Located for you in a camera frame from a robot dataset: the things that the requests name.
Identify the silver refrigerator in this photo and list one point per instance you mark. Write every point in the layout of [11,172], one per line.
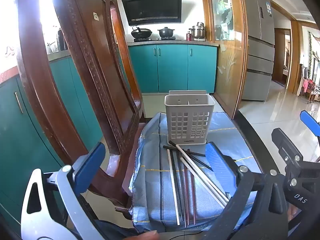
[257,50]

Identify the wooden framed glass door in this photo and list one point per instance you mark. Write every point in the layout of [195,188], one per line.
[230,55]

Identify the grey plastic utensil holder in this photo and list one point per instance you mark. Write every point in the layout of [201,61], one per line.
[180,120]

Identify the light wooden chopstick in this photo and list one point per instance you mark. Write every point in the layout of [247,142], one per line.
[202,174]
[197,174]

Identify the dark thermos jug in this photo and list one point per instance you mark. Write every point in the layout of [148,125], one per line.
[62,40]

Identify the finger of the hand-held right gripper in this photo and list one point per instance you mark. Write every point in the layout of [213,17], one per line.
[309,121]
[285,142]

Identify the red bottle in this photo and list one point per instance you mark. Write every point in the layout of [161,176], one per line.
[189,36]

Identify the person's left hand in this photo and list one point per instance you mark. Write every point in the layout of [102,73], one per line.
[150,235]

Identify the blue checked cloth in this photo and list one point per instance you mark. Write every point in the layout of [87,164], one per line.
[150,180]

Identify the black cooking pot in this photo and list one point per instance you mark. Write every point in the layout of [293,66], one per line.
[166,32]

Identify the large steel pot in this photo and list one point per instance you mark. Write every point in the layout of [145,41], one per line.
[198,33]

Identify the black range hood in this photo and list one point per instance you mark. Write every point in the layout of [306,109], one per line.
[152,7]

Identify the black wok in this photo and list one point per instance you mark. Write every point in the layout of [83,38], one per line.
[141,33]

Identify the teal side cabinet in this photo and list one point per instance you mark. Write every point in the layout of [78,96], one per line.
[30,135]

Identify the dark blue clothing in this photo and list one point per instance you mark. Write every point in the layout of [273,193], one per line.
[115,230]

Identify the black gas stove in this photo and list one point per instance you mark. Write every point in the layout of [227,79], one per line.
[155,39]

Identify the chairs with pink cloth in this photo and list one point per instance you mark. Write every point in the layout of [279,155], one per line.
[308,87]

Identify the wooden door frame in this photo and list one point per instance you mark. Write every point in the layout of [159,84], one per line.
[295,55]

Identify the white chopstick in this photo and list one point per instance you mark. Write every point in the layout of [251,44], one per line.
[173,187]

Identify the teal base cabinet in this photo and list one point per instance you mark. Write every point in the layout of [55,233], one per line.
[172,67]

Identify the carved wooden chair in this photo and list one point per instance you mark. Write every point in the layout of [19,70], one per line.
[100,55]

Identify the small steel pot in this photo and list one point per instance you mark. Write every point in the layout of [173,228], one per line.
[200,25]

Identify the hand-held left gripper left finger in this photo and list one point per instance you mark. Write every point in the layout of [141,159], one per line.
[90,165]

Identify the green plant garland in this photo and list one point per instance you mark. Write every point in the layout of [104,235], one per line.
[310,52]

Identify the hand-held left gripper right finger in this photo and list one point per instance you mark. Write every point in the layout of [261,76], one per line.
[217,162]

